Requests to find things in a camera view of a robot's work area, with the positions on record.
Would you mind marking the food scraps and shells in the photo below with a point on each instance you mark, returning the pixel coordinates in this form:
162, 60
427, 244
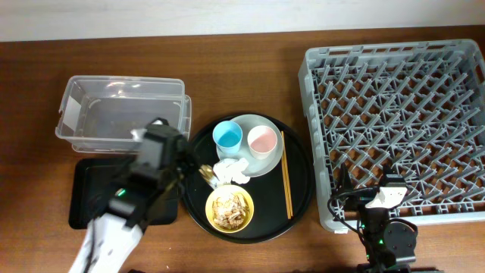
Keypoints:
230, 211

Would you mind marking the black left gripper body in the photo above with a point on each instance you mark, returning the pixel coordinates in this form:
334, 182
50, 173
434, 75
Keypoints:
180, 171

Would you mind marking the grey round plate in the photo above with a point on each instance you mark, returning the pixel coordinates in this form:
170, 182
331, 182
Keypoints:
257, 167

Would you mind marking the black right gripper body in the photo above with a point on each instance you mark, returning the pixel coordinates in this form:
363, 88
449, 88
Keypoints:
358, 201

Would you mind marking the gold foil wrapper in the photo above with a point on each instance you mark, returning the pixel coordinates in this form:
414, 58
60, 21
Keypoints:
209, 176

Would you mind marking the pink cup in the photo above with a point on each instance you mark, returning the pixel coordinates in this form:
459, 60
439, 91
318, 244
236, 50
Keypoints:
262, 141

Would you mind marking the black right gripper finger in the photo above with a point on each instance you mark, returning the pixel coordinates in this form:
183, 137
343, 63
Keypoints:
344, 182
390, 178

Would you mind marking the yellow bowl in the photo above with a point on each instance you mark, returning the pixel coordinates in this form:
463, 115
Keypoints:
223, 191

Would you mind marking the grey dishwasher rack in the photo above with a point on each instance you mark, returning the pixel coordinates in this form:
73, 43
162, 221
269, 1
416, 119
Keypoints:
416, 106

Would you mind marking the blue cup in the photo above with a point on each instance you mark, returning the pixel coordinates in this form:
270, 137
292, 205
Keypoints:
228, 136

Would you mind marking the white tissue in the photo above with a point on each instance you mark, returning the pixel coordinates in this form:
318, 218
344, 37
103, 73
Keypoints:
230, 170

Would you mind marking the black rectangular tray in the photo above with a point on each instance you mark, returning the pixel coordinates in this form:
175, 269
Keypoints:
104, 186

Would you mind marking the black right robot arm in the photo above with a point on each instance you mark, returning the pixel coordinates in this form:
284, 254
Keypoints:
389, 242

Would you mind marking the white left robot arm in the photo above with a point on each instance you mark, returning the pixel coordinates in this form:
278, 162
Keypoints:
108, 242

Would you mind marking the clear plastic bin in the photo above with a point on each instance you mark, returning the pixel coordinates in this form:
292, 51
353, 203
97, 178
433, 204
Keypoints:
98, 113

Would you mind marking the round black tray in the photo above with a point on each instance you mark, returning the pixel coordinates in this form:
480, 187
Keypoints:
267, 191

